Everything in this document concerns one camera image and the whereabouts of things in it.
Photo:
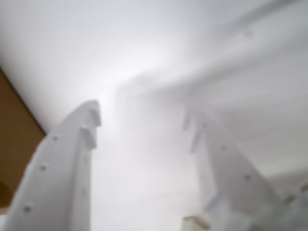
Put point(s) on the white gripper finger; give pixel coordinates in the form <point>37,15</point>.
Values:
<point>223,175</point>
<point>57,173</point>

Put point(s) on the brown cardboard box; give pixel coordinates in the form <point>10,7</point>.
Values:
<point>14,120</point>

